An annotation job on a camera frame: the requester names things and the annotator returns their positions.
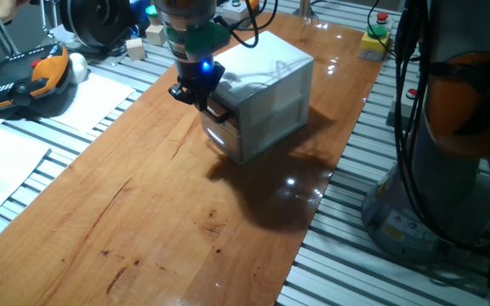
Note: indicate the aluminium frame post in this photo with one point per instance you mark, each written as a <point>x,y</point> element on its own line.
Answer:
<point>305,7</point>

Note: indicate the black round spool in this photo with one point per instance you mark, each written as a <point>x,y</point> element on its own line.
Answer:
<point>96,21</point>

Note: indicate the light wooden cube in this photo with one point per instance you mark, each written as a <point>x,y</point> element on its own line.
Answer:
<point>155,36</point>
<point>136,49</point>

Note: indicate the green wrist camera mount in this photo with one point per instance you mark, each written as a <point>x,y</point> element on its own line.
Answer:
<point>204,38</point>

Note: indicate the white printed paper sheet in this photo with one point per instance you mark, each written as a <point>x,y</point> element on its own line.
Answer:
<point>2,170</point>
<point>92,102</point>

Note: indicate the yellow green-button box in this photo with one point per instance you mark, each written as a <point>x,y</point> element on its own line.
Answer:
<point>372,44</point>

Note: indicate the orange red-button box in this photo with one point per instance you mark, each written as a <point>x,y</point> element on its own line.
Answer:
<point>253,6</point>

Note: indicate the glossy orange wooden board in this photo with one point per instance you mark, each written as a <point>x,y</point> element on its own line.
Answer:
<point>100,234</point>

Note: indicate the small grey switch box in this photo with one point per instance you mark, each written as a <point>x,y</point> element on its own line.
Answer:
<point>404,108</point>

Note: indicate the white plastic drawer cabinet frame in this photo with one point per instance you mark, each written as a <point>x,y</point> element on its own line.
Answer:
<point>266,68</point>

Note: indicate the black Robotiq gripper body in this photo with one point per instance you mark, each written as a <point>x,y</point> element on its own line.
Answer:
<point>198,76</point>

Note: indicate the grey green-button box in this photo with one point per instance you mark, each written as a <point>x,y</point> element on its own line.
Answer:
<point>232,10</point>

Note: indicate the thin grey metal rod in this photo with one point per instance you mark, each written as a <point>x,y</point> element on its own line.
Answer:
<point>49,13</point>

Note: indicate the small grey red-button box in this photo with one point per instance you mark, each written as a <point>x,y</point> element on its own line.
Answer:
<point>382,18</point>

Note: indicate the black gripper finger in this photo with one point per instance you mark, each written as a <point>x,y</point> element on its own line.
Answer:
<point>182,93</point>
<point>202,102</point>

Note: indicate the black orange teach pendant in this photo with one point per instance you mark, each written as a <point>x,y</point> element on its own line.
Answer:
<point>19,81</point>

